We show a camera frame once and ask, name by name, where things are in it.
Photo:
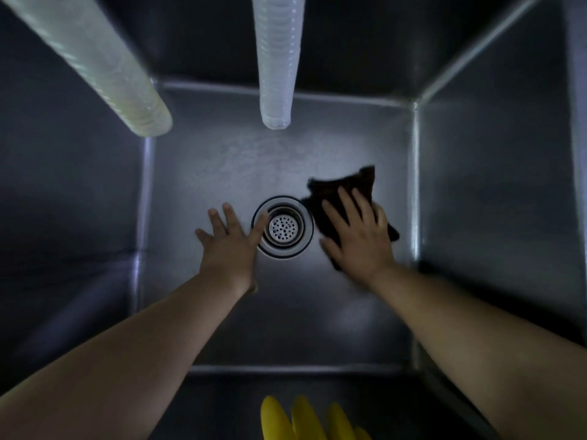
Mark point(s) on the person's left hand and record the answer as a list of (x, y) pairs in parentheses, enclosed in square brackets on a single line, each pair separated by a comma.
[(229, 261)]

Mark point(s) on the person's right hand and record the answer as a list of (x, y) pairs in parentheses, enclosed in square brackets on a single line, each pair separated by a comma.
[(364, 252)]

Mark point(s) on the dark cleaning cloth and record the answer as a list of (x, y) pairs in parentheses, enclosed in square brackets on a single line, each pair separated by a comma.
[(330, 187)]

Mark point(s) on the stainless steel sink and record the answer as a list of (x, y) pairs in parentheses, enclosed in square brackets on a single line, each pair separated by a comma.
[(206, 169)]

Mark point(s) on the person's right forearm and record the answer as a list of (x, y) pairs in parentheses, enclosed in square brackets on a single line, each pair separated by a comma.
[(495, 352)]

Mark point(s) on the person's left forearm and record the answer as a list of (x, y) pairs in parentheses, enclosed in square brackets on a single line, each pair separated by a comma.
[(114, 362)]

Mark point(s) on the round metal drain strainer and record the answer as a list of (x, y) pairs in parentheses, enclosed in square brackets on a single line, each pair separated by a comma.
[(283, 228)]

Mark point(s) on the yellow rubber glove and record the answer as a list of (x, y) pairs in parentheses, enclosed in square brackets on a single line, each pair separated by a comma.
[(298, 423)]

